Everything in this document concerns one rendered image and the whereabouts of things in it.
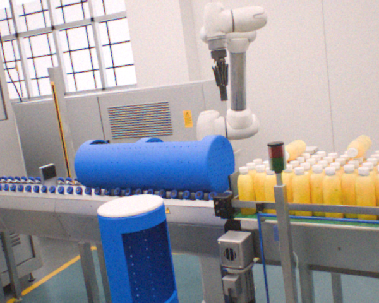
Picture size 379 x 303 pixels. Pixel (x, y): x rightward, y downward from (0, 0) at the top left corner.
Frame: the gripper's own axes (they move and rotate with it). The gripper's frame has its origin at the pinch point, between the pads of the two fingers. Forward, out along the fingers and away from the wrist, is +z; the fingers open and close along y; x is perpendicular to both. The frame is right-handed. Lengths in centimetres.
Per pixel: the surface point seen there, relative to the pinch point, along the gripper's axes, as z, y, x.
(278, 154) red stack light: 21, -41, -42
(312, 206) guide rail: 46, -23, -46
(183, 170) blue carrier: 33.5, -16.4, 17.5
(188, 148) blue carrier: 23.7, -12.3, 15.7
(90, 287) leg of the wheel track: 108, -12, 101
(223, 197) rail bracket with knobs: 43, -26, -8
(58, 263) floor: 143, 67, 228
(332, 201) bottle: 45, -19, -53
